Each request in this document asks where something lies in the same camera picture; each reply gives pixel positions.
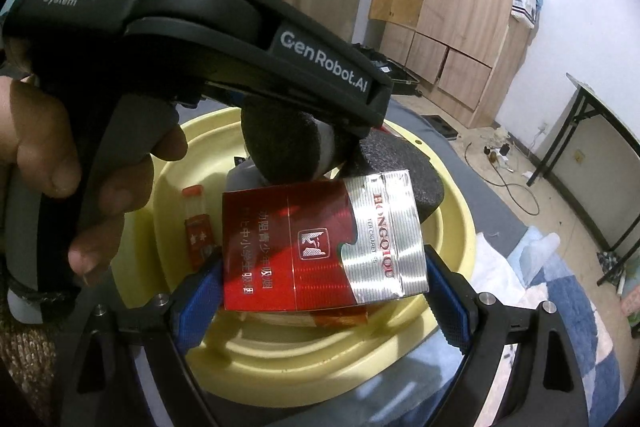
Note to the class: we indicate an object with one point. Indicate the red carton silver end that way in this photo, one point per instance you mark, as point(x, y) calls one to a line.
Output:
point(290, 252)

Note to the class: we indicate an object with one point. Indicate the small red label bottle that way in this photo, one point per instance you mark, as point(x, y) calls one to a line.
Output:
point(197, 232)

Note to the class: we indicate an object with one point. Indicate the wooden wardrobe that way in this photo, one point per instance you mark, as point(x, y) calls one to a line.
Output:
point(465, 7)

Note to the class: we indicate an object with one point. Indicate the black foam tray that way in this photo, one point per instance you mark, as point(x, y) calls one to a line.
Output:
point(442, 127)

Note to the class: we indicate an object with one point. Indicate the black foam disc white band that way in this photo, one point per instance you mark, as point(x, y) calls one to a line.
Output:
point(280, 142)

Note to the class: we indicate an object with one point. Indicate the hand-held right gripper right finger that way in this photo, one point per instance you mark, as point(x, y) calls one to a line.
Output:
point(450, 302)

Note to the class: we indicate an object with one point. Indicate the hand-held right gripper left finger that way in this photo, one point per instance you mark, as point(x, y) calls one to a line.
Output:
point(200, 302)

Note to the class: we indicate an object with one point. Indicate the white power strip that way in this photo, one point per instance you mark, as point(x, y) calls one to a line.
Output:
point(500, 152)

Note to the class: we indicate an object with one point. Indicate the white printed plastic bag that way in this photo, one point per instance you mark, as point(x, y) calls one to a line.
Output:
point(525, 4)

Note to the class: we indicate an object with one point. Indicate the yellow plastic basin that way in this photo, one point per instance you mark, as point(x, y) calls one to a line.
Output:
point(310, 357)

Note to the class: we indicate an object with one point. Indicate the blue checked rug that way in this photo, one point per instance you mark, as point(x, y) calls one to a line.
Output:
point(565, 287)

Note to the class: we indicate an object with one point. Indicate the black open case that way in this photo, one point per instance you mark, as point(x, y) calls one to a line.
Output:
point(395, 74)

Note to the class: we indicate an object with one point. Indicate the black folding table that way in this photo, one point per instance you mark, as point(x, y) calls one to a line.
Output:
point(552, 142)

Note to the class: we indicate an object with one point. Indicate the person's left hand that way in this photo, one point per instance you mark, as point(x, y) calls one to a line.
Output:
point(40, 137)

